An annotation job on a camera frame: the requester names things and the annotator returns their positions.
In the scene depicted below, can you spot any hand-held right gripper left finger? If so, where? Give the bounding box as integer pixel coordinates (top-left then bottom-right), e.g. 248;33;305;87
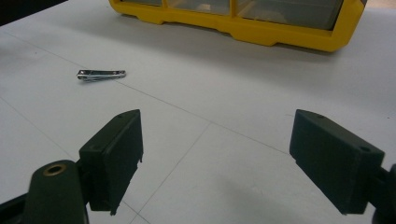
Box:
78;108;145;217

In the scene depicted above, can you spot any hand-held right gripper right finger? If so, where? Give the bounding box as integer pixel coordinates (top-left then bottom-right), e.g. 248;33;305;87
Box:
289;108;386;216

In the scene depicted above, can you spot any small metal screw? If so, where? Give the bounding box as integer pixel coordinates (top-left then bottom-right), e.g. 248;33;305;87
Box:
77;69;127;83

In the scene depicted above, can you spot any yellow black storage cabinet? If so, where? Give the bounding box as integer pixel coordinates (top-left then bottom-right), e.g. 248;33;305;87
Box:
107;0;369;53

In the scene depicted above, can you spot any set of clear plastic drawers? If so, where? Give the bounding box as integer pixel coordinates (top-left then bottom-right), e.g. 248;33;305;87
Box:
120;0;344;31

